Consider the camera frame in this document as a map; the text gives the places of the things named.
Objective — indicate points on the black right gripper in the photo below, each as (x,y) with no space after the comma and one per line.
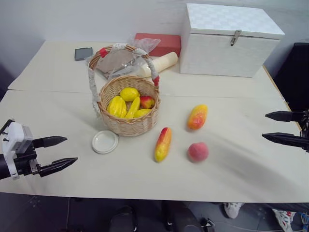
(305,125)

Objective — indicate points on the plump red yellow mango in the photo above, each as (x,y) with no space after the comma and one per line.
(197,117)

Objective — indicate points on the cream rolled cylinder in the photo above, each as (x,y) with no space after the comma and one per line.
(160,63)

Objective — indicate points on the metal box latch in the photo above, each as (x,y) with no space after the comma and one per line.
(234,37)

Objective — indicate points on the yellow starfruit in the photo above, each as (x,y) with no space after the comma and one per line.
(133,107)
(117,107)

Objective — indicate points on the yellow banana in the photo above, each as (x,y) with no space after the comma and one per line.
(143,112)

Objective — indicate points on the round white lid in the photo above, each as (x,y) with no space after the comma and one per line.
(104,141)

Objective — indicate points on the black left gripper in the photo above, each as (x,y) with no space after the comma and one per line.
(25,164)

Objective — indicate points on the dark grey flat device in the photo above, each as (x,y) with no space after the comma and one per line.
(83,53)

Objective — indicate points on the large white box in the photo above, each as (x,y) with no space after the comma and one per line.
(227,41)

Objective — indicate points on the dark rounded shape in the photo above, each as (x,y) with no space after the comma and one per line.
(124,218)

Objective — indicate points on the yellow lemon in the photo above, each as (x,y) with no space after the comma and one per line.
(130,93)

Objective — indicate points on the white patterned sneaker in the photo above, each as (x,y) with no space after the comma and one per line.
(286,218)

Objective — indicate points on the clear plastic bag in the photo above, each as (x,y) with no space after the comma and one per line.
(147,43)
(116,62)

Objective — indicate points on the pink peach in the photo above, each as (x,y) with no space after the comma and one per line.
(198,151)

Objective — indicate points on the red flat box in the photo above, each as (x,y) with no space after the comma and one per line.
(166,43)

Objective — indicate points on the small red yellow mango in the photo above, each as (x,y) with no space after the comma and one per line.
(147,102)

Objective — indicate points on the long red yellow mango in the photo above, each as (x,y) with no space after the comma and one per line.
(163,145)

